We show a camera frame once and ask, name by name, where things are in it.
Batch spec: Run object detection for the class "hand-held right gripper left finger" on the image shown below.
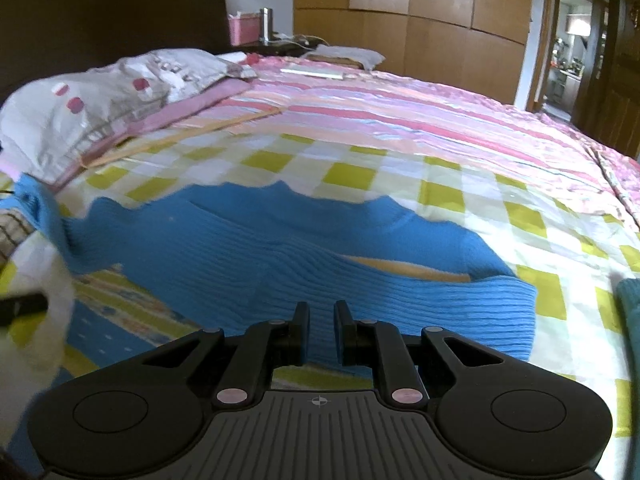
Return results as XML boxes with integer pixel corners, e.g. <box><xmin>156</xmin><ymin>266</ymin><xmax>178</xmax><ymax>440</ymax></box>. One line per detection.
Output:
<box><xmin>141</xmin><ymin>301</ymin><xmax>312</xmax><ymax>408</ymax></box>

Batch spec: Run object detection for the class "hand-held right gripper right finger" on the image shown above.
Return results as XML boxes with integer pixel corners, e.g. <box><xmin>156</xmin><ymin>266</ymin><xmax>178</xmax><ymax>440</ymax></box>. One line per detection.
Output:
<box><xmin>333</xmin><ymin>300</ymin><xmax>506</xmax><ymax>407</ymax></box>

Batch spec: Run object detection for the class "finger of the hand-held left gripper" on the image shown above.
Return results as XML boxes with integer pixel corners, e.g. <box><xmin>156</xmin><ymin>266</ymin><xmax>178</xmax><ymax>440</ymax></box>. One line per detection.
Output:
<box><xmin>0</xmin><ymin>293</ymin><xmax>49</xmax><ymax>329</ymax></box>

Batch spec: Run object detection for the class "blue knit sweater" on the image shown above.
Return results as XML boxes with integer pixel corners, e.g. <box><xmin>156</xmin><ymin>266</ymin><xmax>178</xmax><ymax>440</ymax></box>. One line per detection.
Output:
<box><xmin>12</xmin><ymin>172</ymin><xmax>538</xmax><ymax>376</ymax></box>

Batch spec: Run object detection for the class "brown plaid cloth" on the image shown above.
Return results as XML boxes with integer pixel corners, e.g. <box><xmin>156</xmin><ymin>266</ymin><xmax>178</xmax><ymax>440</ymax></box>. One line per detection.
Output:
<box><xmin>0</xmin><ymin>210</ymin><xmax>38</xmax><ymax>266</ymax></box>

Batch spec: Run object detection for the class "yellow checkered blanket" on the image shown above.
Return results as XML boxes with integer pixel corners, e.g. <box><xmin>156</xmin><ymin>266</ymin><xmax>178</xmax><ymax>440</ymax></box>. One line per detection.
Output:
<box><xmin>0</xmin><ymin>132</ymin><xmax>640</xmax><ymax>480</ymax></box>

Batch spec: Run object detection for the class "grey printed pillow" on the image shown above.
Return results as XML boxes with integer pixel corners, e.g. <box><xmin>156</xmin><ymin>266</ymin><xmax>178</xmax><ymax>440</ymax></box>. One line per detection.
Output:
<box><xmin>0</xmin><ymin>49</ymin><xmax>258</xmax><ymax>186</ymax></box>

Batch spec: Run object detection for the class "pink striped quilt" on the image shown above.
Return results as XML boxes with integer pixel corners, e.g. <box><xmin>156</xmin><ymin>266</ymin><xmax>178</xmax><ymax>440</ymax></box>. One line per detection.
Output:
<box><xmin>190</xmin><ymin>55</ymin><xmax>640</xmax><ymax>233</ymax></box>

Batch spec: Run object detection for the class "pink pillow sheet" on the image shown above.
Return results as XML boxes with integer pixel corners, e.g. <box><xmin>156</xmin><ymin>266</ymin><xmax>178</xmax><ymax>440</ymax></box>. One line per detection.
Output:
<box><xmin>55</xmin><ymin>77</ymin><xmax>251</xmax><ymax>181</ymax></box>

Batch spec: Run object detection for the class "white flat box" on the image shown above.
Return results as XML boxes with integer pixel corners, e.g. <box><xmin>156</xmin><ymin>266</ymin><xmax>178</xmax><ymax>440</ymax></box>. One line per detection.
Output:
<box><xmin>280</xmin><ymin>65</ymin><xmax>351</xmax><ymax>81</ymax></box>

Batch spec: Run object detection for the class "clear plastic bag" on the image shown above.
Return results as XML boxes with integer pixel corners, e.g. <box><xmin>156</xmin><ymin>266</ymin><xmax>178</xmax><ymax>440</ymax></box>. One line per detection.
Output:
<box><xmin>305</xmin><ymin>44</ymin><xmax>386</xmax><ymax>72</ymax></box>

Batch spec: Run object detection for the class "dark nightstand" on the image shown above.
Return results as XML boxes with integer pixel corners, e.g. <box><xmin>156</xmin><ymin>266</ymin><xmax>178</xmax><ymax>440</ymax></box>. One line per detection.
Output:
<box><xmin>235</xmin><ymin>40</ymin><xmax>321</xmax><ymax>58</ymax></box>

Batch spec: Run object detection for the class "teal cloth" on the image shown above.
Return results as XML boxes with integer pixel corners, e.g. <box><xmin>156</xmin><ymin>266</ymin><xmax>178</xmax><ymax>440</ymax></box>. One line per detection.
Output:
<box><xmin>616</xmin><ymin>277</ymin><xmax>640</xmax><ymax>391</ymax></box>

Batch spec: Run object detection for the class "dark wooden headboard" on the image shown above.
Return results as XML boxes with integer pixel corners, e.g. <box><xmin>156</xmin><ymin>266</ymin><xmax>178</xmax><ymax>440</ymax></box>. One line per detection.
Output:
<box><xmin>0</xmin><ymin>0</ymin><xmax>233</xmax><ymax>106</ymax></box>

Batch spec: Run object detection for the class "pink basket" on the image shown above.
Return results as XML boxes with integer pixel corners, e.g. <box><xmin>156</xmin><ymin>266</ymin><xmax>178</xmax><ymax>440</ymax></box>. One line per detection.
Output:
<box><xmin>228</xmin><ymin>12</ymin><xmax>263</xmax><ymax>47</ymax></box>

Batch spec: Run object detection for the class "wooden wardrobe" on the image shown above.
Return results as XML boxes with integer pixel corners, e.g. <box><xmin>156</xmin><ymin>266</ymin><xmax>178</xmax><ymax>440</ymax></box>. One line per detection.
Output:
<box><xmin>294</xmin><ymin>0</ymin><xmax>536</xmax><ymax>106</ymax></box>

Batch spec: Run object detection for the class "brown wooden door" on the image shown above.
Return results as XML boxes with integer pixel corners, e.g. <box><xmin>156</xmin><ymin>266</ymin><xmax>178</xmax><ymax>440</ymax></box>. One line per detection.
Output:
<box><xmin>572</xmin><ymin>0</ymin><xmax>640</xmax><ymax>166</ymax></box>

